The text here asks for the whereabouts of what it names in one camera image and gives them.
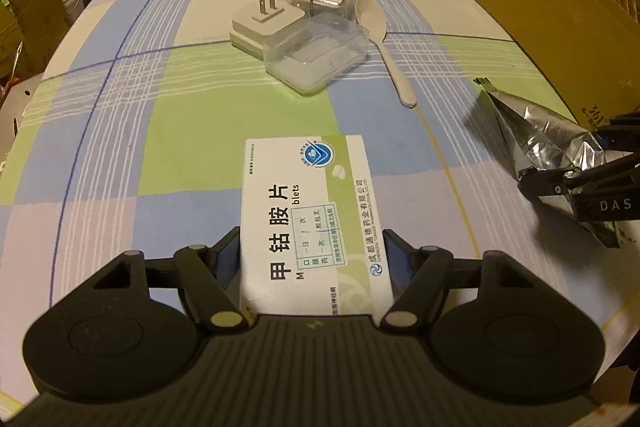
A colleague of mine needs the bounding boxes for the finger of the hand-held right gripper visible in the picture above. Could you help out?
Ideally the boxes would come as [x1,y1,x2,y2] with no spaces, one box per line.
[517,155,640,202]
[595,111,640,150]

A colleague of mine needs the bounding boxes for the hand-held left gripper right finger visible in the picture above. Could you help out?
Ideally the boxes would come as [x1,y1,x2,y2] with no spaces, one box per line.
[380,228,533,333]

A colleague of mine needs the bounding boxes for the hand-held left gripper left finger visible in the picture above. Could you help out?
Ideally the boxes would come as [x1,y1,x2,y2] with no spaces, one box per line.
[92,227,256,333]

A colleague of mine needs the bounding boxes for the silver foil pouch green leaf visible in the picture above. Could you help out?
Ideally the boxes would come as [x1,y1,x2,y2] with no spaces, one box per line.
[472,77,636,249]

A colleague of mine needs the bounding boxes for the white medicine box green stripe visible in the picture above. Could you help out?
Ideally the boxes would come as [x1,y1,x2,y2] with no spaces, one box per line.
[239,136,396,318]

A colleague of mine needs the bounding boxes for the white plastic spoon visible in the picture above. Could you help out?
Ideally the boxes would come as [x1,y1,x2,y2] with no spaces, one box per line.
[354,0,418,108]

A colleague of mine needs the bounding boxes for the checked tablecloth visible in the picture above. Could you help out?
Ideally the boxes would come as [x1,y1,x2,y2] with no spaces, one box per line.
[0,0,640,408]

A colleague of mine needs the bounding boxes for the white power adapter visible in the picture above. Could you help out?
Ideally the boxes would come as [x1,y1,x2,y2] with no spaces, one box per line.
[230,0,306,58]

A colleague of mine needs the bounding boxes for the plain cardboard box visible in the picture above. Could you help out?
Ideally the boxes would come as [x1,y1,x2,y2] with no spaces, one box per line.
[0,4,26,82]

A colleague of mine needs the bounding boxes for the printed cardboard box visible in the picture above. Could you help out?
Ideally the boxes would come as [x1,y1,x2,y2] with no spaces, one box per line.
[5,0,73,82]

